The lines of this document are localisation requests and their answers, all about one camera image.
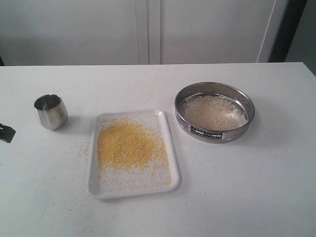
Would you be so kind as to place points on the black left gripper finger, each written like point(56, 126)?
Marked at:
point(6, 133)

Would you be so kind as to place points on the stainless steel cup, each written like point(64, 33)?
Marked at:
point(51, 111)

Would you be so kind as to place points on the pile of tan sand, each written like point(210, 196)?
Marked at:
point(212, 113)

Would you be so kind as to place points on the round steel sieve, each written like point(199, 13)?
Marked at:
point(237, 97)

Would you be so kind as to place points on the white cabinet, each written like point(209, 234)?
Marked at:
point(127, 32)

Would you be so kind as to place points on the yellow millet pile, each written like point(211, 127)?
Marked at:
point(132, 155)

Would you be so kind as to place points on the white plastic tray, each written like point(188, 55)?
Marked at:
point(154, 118)

